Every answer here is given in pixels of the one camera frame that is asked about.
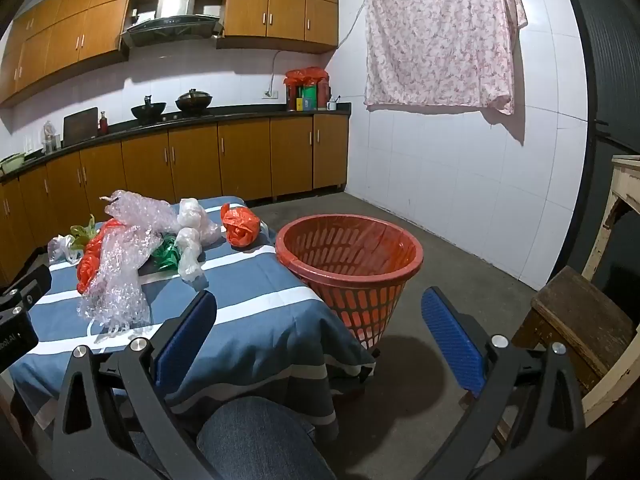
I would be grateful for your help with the clear bubble wrap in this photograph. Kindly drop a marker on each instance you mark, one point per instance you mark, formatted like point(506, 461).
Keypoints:
point(120, 260)

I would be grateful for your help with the wooden cabinets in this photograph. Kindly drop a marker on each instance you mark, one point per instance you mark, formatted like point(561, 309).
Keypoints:
point(75, 35)
point(240, 155)

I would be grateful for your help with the black kitchen countertop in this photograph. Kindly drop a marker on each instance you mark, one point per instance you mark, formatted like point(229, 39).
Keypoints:
point(240, 114)

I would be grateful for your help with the black wok with lid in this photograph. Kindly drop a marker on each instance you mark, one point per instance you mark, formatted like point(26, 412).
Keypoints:
point(193, 102)

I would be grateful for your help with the small white plastic bag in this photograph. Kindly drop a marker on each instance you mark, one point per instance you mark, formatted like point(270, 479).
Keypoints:
point(62, 247)

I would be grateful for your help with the red plastic basket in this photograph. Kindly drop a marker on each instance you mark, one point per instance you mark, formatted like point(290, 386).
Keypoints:
point(350, 265)

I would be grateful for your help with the black open wok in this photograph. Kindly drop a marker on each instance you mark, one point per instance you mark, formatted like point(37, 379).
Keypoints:
point(148, 110)

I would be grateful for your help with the dark grey door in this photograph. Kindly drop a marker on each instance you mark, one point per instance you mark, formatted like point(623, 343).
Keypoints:
point(600, 60)

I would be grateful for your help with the red bag on countertop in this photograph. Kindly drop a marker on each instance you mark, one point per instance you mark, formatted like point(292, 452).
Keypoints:
point(305, 76)

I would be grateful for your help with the cream wooden table frame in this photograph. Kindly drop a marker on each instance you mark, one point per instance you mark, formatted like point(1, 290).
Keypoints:
point(625, 180)

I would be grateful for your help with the light green plastic bag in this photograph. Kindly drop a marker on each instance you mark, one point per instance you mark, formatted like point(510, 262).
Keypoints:
point(82, 232)

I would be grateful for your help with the person's leg in jeans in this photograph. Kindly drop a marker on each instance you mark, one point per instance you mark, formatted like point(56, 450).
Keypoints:
point(265, 440)

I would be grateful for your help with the white wall socket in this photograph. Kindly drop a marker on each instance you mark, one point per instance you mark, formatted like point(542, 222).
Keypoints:
point(271, 94)

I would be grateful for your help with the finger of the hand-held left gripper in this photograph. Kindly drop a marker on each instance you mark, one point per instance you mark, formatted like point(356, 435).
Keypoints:
point(20, 330)

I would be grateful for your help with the wooden lower cabinets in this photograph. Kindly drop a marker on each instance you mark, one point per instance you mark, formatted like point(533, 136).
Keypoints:
point(240, 155)

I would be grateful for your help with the orange plastic bag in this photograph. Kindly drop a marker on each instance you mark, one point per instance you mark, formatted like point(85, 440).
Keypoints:
point(240, 227)

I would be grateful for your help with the green basin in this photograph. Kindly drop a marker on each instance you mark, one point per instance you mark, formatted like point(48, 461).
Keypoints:
point(11, 163)

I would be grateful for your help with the steel range hood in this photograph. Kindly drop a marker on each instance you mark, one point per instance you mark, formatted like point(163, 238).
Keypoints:
point(172, 25)

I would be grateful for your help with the red sauce bottle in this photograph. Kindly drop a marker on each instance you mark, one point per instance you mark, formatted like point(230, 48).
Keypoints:
point(103, 124)

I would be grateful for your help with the dark wooden stool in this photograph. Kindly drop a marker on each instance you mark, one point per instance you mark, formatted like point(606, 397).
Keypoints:
point(580, 310)

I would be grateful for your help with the glass jar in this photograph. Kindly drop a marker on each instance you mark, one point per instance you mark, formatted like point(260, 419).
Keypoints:
point(49, 137)

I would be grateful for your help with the wooden upper cabinets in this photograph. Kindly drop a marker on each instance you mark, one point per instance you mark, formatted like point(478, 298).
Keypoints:
point(75, 35)

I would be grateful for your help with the pink floral hanging cloth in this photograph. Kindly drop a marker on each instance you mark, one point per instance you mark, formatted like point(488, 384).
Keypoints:
point(440, 35)

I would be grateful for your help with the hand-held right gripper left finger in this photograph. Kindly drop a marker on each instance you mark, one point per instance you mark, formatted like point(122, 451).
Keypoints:
point(185, 335)

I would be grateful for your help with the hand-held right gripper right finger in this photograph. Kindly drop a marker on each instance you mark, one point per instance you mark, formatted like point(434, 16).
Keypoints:
point(450, 340)

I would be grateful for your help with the blue striped tablecloth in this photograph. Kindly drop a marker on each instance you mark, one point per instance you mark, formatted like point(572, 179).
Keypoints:
point(260, 320)

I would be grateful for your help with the green container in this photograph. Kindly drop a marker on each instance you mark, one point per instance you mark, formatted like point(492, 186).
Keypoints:
point(309, 97)

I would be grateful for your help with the dark cutting board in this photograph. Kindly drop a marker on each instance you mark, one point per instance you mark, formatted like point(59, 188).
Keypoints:
point(80, 127)

